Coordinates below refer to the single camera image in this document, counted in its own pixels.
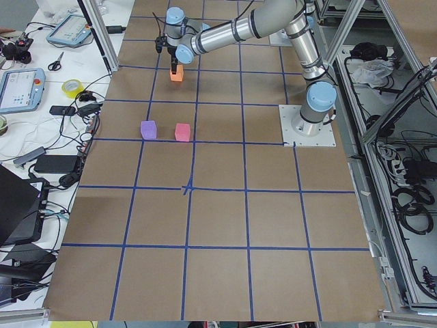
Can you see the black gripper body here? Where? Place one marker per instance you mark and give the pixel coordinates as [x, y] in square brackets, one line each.
[172, 55]

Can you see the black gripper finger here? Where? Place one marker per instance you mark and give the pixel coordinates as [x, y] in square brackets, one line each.
[174, 67]

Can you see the orange foam cube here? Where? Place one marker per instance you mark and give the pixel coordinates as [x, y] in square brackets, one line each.
[178, 74]

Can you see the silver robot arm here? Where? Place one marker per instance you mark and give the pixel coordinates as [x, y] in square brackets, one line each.
[185, 38]

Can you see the red foam cube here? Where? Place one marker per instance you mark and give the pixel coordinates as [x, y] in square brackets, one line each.
[182, 132]

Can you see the purple foam cube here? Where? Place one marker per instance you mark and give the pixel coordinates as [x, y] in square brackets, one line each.
[148, 130]

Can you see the far teach pendant tablet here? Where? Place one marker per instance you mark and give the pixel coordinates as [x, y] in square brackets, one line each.
[71, 32]

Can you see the teach pendant tablet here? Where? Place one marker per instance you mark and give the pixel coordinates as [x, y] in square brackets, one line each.
[21, 90]
[71, 32]

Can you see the yellow tape roll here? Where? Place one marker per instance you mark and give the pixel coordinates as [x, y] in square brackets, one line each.
[72, 88]

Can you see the near teach pendant tablet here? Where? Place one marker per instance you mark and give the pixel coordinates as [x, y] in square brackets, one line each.
[21, 90]

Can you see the black power adapter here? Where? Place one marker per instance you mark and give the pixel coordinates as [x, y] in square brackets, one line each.
[55, 164]

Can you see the black laptop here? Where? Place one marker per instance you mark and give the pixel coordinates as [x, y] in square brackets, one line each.
[22, 204]

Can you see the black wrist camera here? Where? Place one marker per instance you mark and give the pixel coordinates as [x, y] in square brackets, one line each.
[160, 44]

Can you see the aluminium frame post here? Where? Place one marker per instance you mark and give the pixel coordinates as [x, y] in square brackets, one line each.
[99, 31]

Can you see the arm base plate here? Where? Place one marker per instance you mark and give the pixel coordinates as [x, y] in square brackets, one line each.
[298, 133]
[280, 38]

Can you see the black handled scissors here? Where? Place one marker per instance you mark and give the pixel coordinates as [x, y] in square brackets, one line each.
[56, 65]

